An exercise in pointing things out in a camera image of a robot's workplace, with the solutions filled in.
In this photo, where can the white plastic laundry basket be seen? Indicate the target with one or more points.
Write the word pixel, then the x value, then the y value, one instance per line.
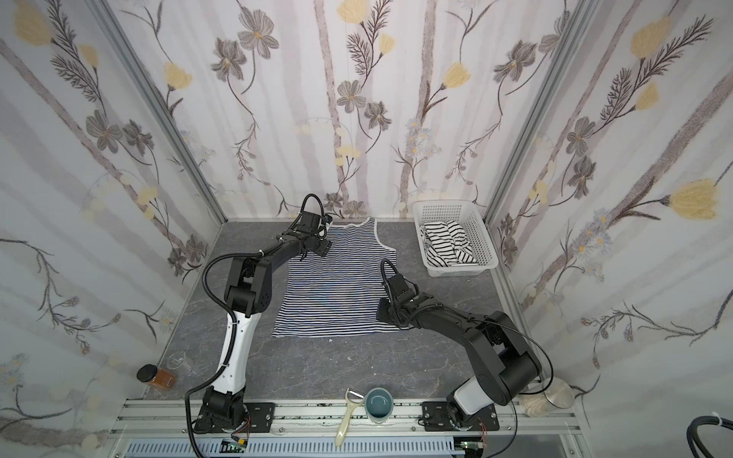
pixel 467 215

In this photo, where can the teal ceramic cup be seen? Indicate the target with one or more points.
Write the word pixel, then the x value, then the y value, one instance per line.
pixel 378 405

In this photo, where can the amber spice jar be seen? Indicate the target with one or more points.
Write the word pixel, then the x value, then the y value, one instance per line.
pixel 156 377

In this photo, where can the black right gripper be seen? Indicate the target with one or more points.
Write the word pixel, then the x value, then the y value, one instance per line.
pixel 391 310

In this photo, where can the black white striped tank top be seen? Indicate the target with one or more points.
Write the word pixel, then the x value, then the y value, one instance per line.
pixel 446 244

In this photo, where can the clear wine glass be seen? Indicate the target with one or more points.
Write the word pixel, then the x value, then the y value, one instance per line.
pixel 180 361

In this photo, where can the aluminium mounting rail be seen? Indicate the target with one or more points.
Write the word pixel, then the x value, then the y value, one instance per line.
pixel 329 428

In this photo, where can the clear glass jar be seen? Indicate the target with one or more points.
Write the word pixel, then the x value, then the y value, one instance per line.
pixel 558 396

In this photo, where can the blue white striped tank top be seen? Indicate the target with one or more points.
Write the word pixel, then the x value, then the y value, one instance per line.
pixel 337 296

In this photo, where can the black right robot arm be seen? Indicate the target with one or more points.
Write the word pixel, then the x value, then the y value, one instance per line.
pixel 501 357

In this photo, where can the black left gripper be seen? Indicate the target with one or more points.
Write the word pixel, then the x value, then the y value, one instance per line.
pixel 315 243

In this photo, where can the cream handled peeler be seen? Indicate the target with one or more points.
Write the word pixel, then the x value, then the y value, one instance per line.
pixel 353 399

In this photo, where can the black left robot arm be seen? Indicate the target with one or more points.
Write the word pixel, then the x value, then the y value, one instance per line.
pixel 217 405

